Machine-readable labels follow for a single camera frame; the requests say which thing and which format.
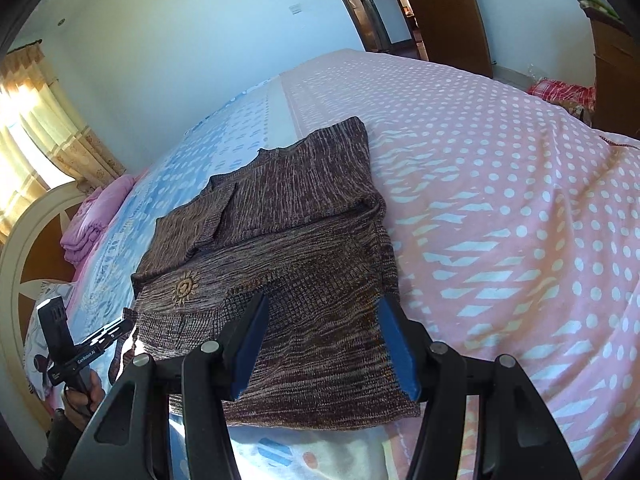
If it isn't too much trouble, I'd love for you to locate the brown knitted sun-pattern sweater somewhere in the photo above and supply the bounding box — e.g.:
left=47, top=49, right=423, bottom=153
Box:
left=125, top=117, right=420, bottom=431

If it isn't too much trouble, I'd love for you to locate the left hand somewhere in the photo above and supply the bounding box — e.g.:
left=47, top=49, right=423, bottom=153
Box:
left=62, top=368, right=105, bottom=431

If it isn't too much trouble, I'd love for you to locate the cream wooden headboard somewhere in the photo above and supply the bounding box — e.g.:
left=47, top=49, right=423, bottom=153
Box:
left=1, top=182, right=86, bottom=430

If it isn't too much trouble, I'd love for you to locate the pink folded blanket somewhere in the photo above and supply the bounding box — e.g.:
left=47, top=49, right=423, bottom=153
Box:
left=60, top=174, right=136, bottom=269

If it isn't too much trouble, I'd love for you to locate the pink and blue bedsheet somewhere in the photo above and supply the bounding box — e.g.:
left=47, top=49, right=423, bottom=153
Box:
left=60, top=50, right=639, bottom=479

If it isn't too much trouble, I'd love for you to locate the yellow patterned curtain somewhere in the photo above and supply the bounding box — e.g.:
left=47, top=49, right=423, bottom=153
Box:
left=1, top=42, right=126, bottom=242

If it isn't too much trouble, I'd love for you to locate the brown wooden desk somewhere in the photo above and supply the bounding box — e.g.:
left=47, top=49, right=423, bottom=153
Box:
left=582, top=6, right=640, bottom=140

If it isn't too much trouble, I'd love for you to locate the red patterned bag on floor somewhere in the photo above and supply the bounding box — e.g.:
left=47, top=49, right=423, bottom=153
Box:
left=527, top=78, right=596, bottom=113

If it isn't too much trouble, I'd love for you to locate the green cloth on desk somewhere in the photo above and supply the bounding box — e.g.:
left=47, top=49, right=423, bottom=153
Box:
left=577, top=0, right=620, bottom=18

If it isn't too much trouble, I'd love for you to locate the brown wooden door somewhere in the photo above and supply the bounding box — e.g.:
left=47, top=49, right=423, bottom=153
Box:
left=409, top=0, right=494, bottom=77

